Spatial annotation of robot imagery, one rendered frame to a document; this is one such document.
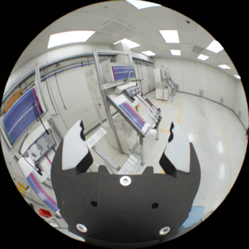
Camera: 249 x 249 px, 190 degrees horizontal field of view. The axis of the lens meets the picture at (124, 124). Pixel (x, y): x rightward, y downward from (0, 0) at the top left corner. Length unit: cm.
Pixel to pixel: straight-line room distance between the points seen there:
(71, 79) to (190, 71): 738
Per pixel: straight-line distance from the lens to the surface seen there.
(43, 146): 77
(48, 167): 82
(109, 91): 129
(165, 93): 439
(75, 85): 243
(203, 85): 765
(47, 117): 83
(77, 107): 242
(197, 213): 17
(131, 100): 123
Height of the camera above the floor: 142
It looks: 34 degrees down
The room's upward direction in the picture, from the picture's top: 12 degrees counter-clockwise
